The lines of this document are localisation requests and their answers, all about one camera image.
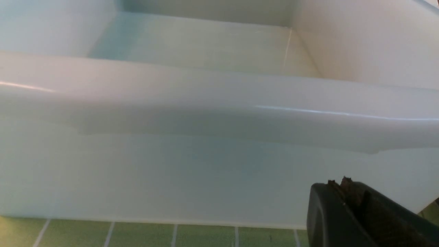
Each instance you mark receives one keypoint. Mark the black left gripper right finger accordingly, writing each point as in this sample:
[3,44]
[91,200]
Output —
[378,216]

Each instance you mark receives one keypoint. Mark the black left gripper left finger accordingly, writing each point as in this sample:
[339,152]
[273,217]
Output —
[330,223]

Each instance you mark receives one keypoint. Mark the large white plastic tub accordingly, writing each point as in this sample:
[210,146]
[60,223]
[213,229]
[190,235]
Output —
[215,112]

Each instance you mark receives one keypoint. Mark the green tiled table mat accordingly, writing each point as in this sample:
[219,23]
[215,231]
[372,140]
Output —
[37,224]

